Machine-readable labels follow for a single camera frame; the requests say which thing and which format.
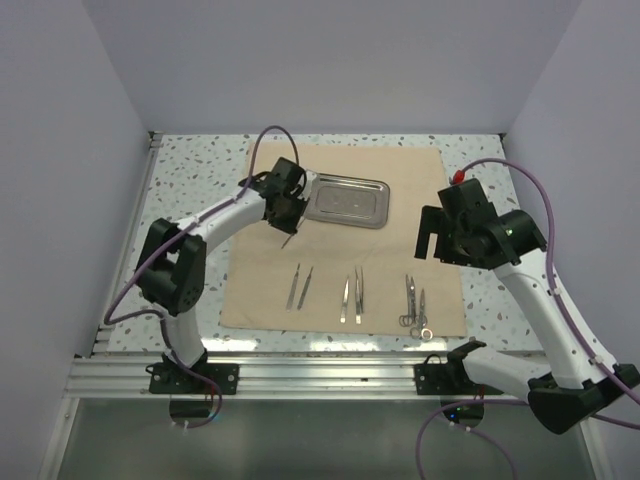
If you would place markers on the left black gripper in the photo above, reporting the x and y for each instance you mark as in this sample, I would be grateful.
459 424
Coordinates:
290 226

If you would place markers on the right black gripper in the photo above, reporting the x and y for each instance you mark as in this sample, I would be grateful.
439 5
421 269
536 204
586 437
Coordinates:
431 222

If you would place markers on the beige cloth wrap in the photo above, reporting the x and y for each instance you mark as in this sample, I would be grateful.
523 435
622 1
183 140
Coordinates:
260 272

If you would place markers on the steel tweezers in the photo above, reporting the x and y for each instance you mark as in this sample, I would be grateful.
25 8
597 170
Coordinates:
358 295
345 301

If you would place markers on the steel forceps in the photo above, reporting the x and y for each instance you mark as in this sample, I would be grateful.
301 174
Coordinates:
408 319

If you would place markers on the steel scissors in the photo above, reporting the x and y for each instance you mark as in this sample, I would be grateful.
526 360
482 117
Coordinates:
420 329

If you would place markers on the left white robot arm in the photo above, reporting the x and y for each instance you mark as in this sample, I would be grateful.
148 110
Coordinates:
171 269

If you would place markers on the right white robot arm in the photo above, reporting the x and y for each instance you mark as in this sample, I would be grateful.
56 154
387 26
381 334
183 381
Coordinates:
580 377

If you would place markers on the steel instrument tray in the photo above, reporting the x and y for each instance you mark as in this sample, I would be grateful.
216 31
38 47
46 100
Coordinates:
349 201

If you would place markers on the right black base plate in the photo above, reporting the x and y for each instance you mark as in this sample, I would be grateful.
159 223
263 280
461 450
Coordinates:
434 376

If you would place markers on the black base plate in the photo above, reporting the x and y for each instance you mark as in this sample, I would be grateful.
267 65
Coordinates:
169 379
434 376

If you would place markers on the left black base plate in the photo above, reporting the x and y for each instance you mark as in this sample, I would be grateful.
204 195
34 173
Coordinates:
169 379

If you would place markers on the aluminium mounting rail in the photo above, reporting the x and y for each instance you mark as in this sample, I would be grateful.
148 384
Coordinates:
356 376

